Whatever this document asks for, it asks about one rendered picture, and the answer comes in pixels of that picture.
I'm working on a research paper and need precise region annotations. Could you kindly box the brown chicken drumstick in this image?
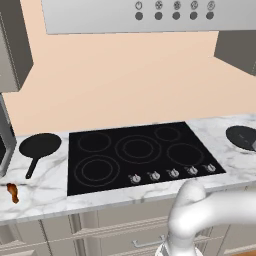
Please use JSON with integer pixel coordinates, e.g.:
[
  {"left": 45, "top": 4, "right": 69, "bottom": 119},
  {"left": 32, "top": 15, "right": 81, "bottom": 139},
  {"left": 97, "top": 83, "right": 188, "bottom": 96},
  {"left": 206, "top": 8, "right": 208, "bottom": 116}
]
[{"left": 6, "top": 182, "right": 20, "bottom": 205}]

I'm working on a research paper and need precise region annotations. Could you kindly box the black hob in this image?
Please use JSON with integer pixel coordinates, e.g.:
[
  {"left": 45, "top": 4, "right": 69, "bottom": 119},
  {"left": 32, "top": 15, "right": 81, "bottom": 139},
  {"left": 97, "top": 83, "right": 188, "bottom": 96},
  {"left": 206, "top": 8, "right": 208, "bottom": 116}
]
[{"left": 66, "top": 121, "right": 227, "bottom": 197}]

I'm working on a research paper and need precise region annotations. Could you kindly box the silver hob knob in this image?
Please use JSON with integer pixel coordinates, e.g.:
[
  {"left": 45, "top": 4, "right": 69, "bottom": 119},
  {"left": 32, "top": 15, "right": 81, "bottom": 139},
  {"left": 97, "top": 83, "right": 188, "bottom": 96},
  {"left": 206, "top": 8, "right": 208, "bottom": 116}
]
[
  {"left": 185, "top": 165, "right": 199, "bottom": 177},
  {"left": 203, "top": 163, "right": 217, "bottom": 174},
  {"left": 166, "top": 168, "right": 180, "bottom": 179},
  {"left": 147, "top": 170, "right": 162, "bottom": 182},
  {"left": 128, "top": 173, "right": 142, "bottom": 185}
]

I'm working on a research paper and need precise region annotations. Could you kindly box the black frying pan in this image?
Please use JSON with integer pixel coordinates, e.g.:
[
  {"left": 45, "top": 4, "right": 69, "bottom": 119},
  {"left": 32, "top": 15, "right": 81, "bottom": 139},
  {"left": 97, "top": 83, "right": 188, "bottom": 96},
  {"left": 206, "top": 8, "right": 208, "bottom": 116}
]
[{"left": 18, "top": 132, "right": 63, "bottom": 180}]

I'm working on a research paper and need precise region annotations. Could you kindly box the beige drawer front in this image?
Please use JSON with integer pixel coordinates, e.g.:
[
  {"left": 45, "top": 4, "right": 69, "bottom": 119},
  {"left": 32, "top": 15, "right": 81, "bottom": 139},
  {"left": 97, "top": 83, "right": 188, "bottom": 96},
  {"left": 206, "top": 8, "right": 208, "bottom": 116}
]
[{"left": 78, "top": 216, "right": 217, "bottom": 256}]

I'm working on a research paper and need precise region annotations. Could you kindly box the grey range hood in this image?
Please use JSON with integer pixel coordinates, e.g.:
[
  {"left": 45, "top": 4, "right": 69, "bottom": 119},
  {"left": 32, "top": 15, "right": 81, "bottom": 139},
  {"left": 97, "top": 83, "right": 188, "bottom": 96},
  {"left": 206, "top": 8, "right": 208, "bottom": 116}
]
[{"left": 40, "top": 0, "right": 256, "bottom": 36}]

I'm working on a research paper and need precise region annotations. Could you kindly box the grey microwave oven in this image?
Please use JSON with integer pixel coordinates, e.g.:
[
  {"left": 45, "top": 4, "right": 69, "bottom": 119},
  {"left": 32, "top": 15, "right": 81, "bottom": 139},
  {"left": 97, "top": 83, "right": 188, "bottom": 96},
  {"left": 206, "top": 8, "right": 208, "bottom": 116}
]
[{"left": 0, "top": 94, "right": 18, "bottom": 179}]

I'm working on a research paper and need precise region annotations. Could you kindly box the beige cupboard door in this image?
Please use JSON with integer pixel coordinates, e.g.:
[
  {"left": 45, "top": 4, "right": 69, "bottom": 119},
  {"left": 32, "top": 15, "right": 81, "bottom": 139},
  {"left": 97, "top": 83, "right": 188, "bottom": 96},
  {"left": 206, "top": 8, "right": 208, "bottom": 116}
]
[
  {"left": 0, "top": 215, "right": 83, "bottom": 256},
  {"left": 218, "top": 223, "right": 256, "bottom": 256}
]

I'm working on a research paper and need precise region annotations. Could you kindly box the silver drawer handle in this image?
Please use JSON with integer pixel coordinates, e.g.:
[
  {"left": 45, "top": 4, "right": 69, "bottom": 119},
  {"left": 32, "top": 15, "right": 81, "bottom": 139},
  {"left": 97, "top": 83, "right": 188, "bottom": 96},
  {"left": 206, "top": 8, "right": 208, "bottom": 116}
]
[{"left": 131, "top": 235, "right": 166, "bottom": 249}]

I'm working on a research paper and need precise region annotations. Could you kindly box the grey wall cupboard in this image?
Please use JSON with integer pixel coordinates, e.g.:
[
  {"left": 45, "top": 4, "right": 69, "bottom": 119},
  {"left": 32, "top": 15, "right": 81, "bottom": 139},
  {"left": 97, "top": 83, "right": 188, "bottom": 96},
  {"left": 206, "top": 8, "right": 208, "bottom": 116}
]
[
  {"left": 213, "top": 30, "right": 256, "bottom": 77},
  {"left": 0, "top": 0, "right": 34, "bottom": 94}
]

